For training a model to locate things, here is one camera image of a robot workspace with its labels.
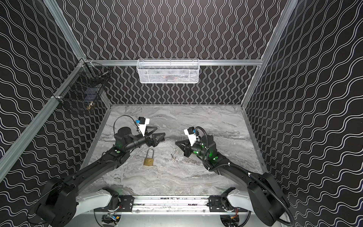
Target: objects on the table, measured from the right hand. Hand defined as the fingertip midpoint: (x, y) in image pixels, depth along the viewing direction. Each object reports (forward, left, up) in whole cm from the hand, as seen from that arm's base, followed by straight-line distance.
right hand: (177, 143), depth 77 cm
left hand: (+2, +6, +7) cm, 10 cm away
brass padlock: (-4, +18, -16) cm, 25 cm away
